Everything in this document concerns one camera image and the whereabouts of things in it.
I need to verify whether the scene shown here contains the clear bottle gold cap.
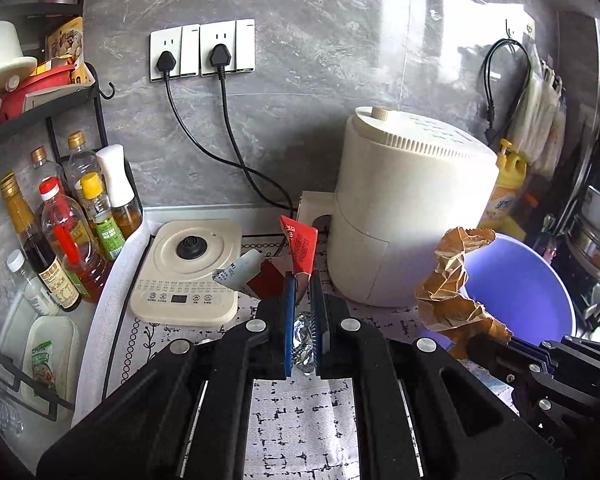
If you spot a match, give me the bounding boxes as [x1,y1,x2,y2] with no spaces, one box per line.
[30,146,64,197]
[65,131,102,187]

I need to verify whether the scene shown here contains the crumpled foil ball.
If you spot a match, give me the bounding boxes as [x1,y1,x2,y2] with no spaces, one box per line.
[292,310,322,375]

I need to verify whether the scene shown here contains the grey red packet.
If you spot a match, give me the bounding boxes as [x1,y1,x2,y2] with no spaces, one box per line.
[212,250,287,307]

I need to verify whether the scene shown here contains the yellow cap green label bottle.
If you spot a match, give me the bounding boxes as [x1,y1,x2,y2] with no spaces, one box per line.
[77,172,126,262]

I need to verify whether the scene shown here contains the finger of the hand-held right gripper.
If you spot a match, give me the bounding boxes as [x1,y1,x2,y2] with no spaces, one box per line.
[507,336,600,378]
[466,334,551,413]

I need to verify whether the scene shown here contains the yellow detergent bottle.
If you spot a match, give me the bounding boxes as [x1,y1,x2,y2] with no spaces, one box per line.
[480,139,529,234]

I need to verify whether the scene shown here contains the yellow snack bag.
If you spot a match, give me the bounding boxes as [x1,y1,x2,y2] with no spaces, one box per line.
[46,16,94,87]

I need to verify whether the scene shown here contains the white wall hook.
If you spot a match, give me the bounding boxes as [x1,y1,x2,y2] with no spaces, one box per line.
[505,17,537,42]

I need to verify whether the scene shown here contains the white plastic tray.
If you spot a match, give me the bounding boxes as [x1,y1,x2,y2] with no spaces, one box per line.
[20,316,82,407]

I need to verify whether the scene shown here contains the black hanging cable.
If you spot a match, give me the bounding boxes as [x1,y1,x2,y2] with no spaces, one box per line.
[482,37,532,142]

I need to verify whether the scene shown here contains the torn red packet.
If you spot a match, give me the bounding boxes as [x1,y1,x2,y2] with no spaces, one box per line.
[279,215,319,282]

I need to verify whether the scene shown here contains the white air fryer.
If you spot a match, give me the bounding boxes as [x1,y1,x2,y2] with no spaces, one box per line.
[297,106,501,308]

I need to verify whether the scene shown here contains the white black patterned table mat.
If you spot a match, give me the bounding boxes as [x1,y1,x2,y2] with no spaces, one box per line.
[75,232,522,480]

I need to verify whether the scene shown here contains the brown paper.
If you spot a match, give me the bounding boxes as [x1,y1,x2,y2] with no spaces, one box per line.
[414,226,514,347]

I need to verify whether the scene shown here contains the small white cap bottle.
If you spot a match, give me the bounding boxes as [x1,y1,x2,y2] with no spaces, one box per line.
[6,250,61,317]

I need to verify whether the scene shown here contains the white top oil sprayer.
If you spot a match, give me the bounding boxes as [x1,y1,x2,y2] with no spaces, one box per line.
[96,144,144,239]

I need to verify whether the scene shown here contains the white wall socket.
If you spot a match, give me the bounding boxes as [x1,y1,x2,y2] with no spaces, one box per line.
[200,18,257,77]
[150,25,201,83]

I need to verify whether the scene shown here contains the black dish rack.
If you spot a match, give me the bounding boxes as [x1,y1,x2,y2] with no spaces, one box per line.
[0,0,115,421]

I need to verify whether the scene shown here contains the red cap oil bottle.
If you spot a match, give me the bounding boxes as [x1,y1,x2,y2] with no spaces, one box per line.
[39,178,112,304]

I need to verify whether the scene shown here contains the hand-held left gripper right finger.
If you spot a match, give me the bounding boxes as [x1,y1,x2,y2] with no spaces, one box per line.
[310,270,567,480]

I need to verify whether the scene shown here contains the hanging plastic bags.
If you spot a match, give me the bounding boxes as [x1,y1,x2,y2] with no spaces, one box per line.
[505,45,569,177]

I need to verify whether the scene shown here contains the black power cable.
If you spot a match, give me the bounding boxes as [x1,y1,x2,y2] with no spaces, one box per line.
[209,42,295,209]
[155,50,296,211]

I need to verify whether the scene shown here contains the cream kettle base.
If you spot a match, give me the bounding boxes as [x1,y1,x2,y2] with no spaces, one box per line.
[130,220,244,329]

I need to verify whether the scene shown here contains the dark soy sauce bottle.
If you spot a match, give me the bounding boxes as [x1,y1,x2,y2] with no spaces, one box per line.
[0,172,84,312]

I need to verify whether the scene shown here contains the purple plastic bucket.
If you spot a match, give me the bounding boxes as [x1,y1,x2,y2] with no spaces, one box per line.
[447,232,577,397]

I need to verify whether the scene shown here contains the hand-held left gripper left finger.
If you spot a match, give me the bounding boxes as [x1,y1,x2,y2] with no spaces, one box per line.
[37,271,301,480]

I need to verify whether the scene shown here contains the red plastic container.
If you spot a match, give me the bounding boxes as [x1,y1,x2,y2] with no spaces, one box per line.
[0,62,79,127]

